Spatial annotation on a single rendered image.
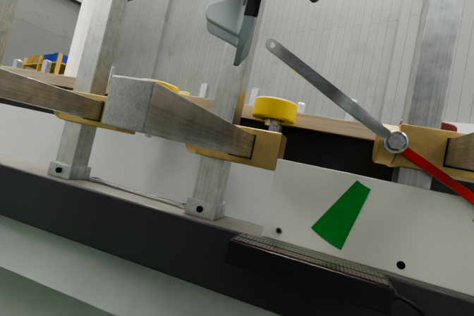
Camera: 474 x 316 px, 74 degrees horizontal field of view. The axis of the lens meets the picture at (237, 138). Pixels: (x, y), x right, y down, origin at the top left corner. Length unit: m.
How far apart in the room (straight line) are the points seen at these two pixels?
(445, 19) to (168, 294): 0.51
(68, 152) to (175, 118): 0.38
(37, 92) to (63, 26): 11.69
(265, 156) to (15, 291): 0.77
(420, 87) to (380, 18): 5.52
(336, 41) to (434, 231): 5.71
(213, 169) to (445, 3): 0.35
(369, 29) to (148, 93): 5.77
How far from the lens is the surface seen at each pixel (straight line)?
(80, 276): 0.59
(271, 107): 0.55
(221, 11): 0.38
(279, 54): 0.37
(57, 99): 0.47
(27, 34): 11.76
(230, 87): 0.45
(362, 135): 0.61
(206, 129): 0.26
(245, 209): 0.65
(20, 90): 0.44
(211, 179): 0.44
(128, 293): 0.54
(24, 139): 0.99
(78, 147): 0.57
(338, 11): 6.32
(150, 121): 0.18
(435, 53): 0.45
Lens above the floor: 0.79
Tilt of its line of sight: 3 degrees up
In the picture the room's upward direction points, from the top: 12 degrees clockwise
